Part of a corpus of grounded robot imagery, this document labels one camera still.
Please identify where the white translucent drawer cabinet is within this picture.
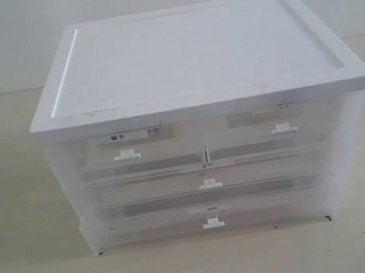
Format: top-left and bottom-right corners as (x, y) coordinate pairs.
(30, 0), (365, 256)

